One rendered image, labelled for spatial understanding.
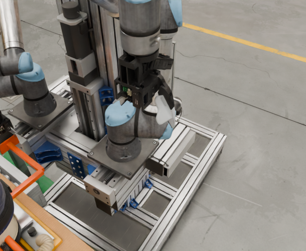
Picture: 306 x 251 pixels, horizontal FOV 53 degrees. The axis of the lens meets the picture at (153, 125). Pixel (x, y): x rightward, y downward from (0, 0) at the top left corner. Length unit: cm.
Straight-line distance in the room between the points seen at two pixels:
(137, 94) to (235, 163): 209
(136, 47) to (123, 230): 159
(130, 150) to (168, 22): 52
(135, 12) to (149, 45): 7
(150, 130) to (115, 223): 105
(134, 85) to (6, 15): 81
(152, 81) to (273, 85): 295
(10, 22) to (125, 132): 60
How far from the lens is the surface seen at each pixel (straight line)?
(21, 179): 191
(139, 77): 62
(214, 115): 301
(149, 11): 55
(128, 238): 202
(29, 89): 146
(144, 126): 113
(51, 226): 129
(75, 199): 220
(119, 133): 117
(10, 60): 126
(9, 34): 131
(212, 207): 239
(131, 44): 58
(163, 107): 69
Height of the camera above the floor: 205
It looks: 46 degrees down
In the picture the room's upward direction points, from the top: straight up
